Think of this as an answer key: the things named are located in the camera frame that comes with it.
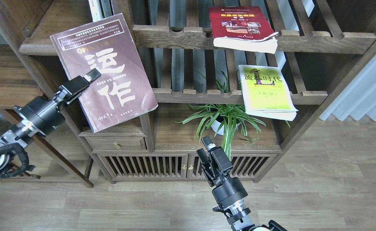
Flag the yellow green book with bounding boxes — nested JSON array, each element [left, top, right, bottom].
[[238, 65, 298, 121]]

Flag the green spider plant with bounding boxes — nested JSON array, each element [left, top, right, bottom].
[[172, 71, 291, 159]]

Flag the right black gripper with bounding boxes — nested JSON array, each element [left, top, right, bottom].
[[196, 136, 248, 209]]

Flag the white curtain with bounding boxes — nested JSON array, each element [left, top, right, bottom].
[[320, 55, 376, 121]]

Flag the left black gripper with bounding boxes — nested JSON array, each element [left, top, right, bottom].
[[14, 68, 101, 139]]

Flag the white plant pot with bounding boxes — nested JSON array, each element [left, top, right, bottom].
[[211, 116, 241, 135]]

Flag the dark wooden bookshelf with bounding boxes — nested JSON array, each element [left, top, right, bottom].
[[0, 0, 376, 184]]

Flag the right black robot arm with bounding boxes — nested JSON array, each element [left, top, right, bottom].
[[197, 136, 286, 231]]

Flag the wooden side table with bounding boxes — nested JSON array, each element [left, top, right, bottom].
[[0, 44, 94, 188]]

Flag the dark maroon book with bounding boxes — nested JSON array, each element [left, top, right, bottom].
[[50, 13, 158, 133]]

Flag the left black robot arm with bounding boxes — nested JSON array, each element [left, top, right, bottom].
[[0, 68, 101, 179]]

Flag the red book white pages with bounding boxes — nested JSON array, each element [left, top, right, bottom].
[[209, 6, 278, 54]]

